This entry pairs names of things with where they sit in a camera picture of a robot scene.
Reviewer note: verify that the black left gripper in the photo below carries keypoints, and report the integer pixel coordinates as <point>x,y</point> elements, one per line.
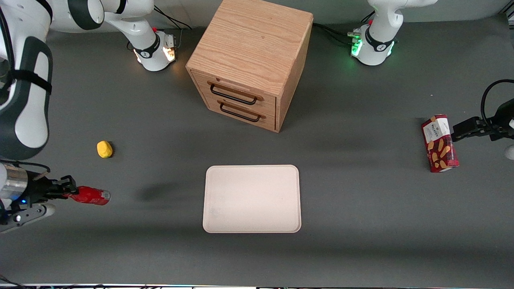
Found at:
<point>494,127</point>

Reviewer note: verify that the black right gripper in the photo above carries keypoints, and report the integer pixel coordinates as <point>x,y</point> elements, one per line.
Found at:
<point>39,190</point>

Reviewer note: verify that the red coke bottle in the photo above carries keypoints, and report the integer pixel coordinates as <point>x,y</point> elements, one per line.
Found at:
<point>94,196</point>

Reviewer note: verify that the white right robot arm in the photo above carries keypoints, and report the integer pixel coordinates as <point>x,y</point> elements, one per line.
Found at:
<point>28,100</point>

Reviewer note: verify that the beige rectangular tray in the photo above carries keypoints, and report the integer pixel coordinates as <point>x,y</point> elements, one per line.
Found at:
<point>252,198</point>

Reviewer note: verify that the red cookie box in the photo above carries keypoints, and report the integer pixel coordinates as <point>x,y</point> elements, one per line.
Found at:
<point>441,144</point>

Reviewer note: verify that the yellow lemon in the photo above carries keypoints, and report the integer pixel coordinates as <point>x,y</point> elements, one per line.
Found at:
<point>105,149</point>

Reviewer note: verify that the wooden two-drawer cabinet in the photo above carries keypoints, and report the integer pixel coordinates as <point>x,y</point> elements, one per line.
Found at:
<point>249,44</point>

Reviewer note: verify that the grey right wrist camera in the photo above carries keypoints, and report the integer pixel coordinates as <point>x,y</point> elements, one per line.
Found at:
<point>28,214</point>

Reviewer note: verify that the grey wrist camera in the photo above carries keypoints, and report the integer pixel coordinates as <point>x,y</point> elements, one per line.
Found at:
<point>28,214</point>
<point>510,152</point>

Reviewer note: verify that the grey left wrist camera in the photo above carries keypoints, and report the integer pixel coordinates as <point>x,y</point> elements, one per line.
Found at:
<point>510,152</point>

